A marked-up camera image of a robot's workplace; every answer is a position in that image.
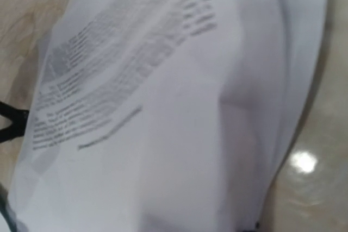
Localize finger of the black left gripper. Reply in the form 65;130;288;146
1;102;29;143

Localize printed paper stack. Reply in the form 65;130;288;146
7;0;327;231

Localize dark green folder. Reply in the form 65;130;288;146
1;185;17;232

